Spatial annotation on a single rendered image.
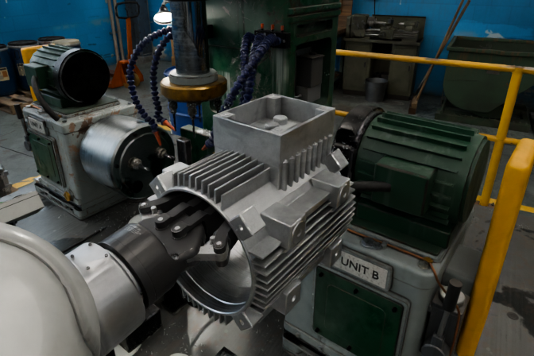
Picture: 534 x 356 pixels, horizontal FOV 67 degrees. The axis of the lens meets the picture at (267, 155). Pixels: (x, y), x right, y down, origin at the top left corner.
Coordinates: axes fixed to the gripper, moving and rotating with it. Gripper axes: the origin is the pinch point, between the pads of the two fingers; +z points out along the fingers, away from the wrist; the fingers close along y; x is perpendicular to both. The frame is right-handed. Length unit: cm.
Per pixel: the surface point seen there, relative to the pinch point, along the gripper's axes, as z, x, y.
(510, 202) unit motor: 27.9, 12.1, -25.3
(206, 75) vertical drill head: 37, 7, 48
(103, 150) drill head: 21, 30, 80
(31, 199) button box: -4, 31, 74
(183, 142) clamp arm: 19.6, 15.4, 38.8
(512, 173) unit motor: 28.5, 7.5, -24.6
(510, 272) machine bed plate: 75, 67, -28
